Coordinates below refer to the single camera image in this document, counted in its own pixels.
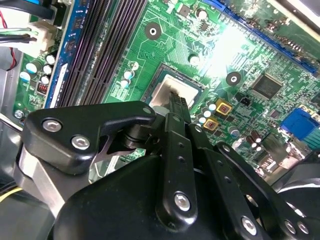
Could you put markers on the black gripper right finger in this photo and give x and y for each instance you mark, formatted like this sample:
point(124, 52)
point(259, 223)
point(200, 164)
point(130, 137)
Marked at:
point(217, 175)

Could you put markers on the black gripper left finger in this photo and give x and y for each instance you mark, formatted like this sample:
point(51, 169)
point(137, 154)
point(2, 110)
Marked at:
point(75, 125)

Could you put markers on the silver top CPU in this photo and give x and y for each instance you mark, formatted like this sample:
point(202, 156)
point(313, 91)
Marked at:
point(165, 87)

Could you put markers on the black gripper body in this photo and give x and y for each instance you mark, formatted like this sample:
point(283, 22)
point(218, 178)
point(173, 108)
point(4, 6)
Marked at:
point(112, 212)

